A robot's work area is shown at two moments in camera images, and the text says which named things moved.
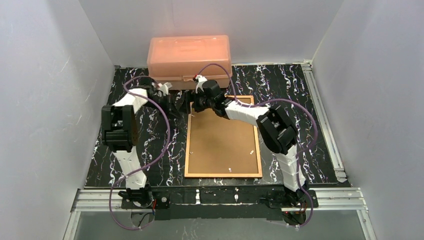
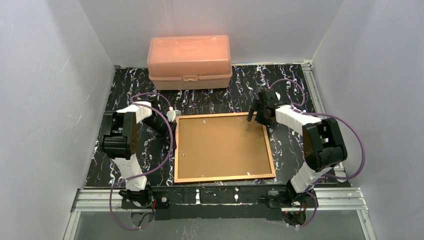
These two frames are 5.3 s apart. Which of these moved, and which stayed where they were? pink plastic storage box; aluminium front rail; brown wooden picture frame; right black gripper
Moved: right black gripper; brown wooden picture frame
Stayed: pink plastic storage box; aluminium front rail
